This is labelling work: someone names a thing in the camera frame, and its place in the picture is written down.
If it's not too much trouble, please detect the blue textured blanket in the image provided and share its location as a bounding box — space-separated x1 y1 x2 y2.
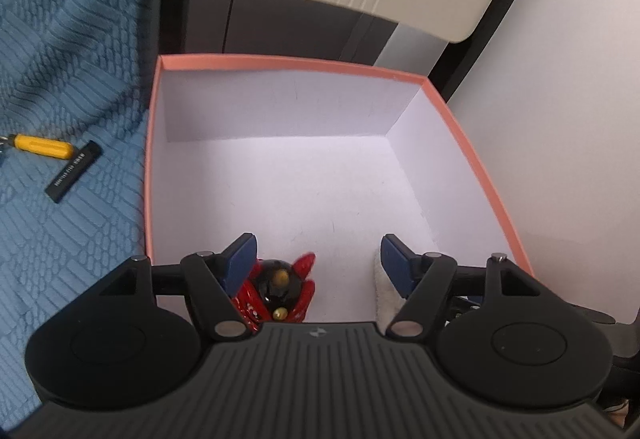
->
0 0 167 415

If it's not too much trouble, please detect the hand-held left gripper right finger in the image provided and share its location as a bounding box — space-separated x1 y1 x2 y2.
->
380 234 547 339

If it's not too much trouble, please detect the white plush toy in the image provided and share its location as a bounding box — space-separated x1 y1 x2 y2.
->
372 253 409 335

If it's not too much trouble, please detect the slim black rectangular case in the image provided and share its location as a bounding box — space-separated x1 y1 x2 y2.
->
45 141 102 204

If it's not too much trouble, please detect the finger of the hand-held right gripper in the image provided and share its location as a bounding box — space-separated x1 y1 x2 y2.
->
542 293 617 325

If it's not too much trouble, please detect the red and black figurine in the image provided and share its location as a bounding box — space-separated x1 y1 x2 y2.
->
231 253 317 335

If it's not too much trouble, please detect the black bed frame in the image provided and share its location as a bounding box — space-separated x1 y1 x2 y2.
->
159 0 573 106

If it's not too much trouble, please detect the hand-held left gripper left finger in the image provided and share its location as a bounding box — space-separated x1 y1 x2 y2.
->
95 233 261 339

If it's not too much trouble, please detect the orange cardboard box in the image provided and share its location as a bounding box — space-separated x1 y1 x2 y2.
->
144 54 535 326

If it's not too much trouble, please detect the yellow handled screwdriver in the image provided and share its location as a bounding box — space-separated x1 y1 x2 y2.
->
0 133 76 162

